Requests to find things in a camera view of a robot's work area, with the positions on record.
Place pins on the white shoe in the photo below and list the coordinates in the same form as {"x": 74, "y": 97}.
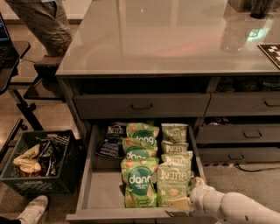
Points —
{"x": 34, "y": 210}

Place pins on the green Kettle jalapeno chip bag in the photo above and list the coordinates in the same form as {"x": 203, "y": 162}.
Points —
{"x": 173, "y": 181}

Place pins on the black side desk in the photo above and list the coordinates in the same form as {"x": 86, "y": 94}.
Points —
{"x": 9, "y": 69}

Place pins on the dark green plastic crate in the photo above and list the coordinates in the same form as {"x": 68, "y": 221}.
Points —
{"x": 63, "y": 183}

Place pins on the black white fiducial marker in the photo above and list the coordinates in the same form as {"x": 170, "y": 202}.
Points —
{"x": 272, "y": 51}

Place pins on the back green Dang chip bag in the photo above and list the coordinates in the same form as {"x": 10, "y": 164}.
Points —
{"x": 143, "y": 131}

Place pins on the grey top left drawer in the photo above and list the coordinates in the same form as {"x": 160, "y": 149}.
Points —
{"x": 109, "y": 106}

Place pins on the open grey middle drawer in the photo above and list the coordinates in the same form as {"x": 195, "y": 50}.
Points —
{"x": 101, "y": 198}

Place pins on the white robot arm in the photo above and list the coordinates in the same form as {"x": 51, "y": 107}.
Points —
{"x": 226, "y": 208}

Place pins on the green Kettle bag third row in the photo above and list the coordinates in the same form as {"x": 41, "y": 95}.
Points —
{"x": 169, "y": 147}

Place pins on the green Kettle bag back row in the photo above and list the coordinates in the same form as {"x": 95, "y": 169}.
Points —
{"x": 174, "y": 132}

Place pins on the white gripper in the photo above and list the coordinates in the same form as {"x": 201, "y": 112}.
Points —
{"x": 200, "y": 196}

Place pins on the dark cup on counter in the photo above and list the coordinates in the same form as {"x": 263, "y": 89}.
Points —
{"x": 260, "y": 8}

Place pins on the person in khaki shorts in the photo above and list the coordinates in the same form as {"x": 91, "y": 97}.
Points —
{"x": 47, "y": 21}

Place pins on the grey top right drawer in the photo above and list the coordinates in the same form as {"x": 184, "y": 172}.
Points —
{"x": 244, "y": 104}

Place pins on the grey bottom right drawer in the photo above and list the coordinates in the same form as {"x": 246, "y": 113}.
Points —
{"x": 239, "y": 155}

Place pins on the green dang chip bag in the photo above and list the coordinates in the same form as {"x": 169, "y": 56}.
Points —
{"x": 138, "y": 149}
{"x": 143, "y": 131}
{"x": 137, "y": 177}

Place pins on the yellow chip bag in crate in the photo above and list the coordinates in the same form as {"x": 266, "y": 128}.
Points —
{"x": 27, "y": 162}

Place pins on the grey middle right drawer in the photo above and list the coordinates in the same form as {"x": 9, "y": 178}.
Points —
{"x": 239, "y": 133}

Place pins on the green Kettle bag second row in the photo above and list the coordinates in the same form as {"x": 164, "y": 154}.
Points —
{"x": 181, "y": 158}

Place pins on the black laptop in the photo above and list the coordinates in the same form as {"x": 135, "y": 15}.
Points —
{"x": 5, "y": 41}

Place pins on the dark snack bags in crate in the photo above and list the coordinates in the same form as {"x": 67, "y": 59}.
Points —
{"x": 51, "y": 152}

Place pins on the front green Dang chip bag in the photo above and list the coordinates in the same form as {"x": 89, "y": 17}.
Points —
{"x": 137, "y": 177}

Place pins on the middle green Dang chip bag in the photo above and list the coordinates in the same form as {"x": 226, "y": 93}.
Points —
{"x": 138, "y": 149}

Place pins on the dark blue Kettle chip bag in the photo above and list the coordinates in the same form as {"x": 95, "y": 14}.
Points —
{"x": 112, "y": 145}

